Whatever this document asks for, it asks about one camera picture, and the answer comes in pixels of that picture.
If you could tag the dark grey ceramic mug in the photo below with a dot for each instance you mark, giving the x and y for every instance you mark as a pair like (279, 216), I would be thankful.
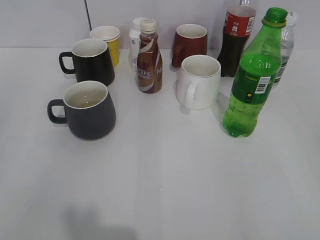
(87, 108)

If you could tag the green plastic soda bottle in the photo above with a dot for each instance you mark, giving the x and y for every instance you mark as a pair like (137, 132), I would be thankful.
(255, 75)

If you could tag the yellow paper cup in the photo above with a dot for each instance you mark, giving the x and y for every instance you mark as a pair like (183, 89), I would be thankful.
(111, 35)

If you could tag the white ceramic mug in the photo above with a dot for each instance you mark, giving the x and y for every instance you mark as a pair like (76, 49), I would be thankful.
(198, 83)

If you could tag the brown Nescafe coffee bottle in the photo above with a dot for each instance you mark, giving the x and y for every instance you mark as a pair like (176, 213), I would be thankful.
(149, 59)

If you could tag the dark red ceramic mug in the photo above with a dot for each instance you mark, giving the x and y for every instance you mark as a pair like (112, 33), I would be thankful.
(190, 39)

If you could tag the white milk drink bottle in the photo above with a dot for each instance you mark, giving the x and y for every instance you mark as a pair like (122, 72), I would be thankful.
(134, 42)

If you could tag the black ceramic mug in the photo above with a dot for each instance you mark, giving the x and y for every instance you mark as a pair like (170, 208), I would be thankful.
(91, 60)

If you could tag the cola bottle red label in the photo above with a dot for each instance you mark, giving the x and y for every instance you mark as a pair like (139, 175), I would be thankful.
(237, 28)

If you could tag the clear plastic water bottle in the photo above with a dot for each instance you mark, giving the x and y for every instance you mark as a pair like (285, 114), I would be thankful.
(287, 44)

